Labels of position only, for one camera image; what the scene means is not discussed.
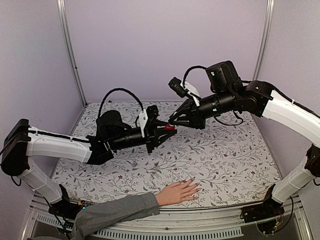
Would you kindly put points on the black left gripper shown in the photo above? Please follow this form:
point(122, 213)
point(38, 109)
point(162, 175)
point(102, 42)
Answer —
point(152, 134)

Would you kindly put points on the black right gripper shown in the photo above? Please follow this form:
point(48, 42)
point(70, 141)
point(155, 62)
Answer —
point(195, 120)

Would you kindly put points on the red nail polish bottle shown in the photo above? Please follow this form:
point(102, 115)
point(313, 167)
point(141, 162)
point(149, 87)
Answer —
point(169, 127)

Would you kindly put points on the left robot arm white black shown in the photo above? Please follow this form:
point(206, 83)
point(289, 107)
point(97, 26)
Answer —
point(112, 134)

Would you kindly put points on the grey sleeved forearm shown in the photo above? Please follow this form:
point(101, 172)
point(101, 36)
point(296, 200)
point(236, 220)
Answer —
point(102, 215)

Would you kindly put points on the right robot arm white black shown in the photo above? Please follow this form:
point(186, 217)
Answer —
point(261, 99)

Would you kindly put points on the mannequin hand with nails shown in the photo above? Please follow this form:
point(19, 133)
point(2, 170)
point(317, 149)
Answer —
point(178, 192)

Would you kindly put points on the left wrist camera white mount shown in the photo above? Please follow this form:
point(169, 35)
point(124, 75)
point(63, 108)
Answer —
point(146, 116)

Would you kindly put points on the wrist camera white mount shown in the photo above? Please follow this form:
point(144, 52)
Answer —
point(185, 89)
point(146, 116)

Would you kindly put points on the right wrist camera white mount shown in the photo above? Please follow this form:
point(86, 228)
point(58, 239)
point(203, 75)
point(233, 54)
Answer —
point(185, 89)

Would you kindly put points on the aluminium corner post right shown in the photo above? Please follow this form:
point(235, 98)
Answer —
point(268, 18)

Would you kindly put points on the aluminium corner post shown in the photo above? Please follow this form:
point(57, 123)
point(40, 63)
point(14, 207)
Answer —
point(268, 18)
point(61, 6)

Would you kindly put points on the aluminium front rail frame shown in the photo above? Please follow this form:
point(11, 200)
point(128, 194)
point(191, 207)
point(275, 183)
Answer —
point(214, 217)

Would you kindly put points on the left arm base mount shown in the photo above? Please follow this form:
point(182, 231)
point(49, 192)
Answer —
point(66, 209)

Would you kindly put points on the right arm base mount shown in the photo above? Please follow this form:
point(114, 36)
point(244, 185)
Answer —
point(269, 208)

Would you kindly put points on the aluminium corner post left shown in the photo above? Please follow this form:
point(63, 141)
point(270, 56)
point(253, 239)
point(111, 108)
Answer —
point(61, 6)

